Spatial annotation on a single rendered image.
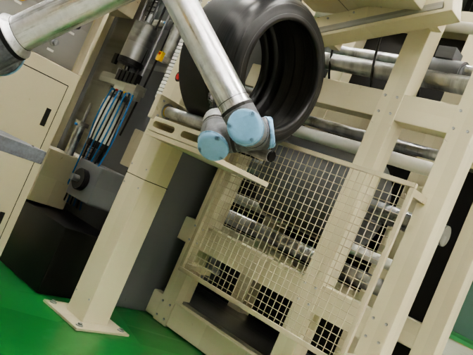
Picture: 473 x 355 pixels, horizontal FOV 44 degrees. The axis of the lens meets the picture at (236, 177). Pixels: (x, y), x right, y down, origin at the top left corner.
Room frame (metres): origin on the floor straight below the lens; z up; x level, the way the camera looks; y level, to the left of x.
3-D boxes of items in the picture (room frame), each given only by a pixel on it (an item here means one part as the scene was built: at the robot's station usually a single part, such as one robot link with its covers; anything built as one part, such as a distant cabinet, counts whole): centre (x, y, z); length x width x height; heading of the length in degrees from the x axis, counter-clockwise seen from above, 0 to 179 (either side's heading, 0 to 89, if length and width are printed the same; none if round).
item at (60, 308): (2.42, 0.33, 0.01); 0.27 x 0.27 x 0.02; 48
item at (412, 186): (2.35, -0.26, 0.65); 0.90 x 0.02 x 0.70; 48
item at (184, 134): (2.16, 0.23, 0.84); 0.36 x 0.09 x 0.06; 48
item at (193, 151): (2.26, 0.13, 0.80); 0.37 x 0.36 x 0.02; 138
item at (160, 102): (2.38, 0.26, 0.90); 0.40 x 0.03 x 0.10; 138
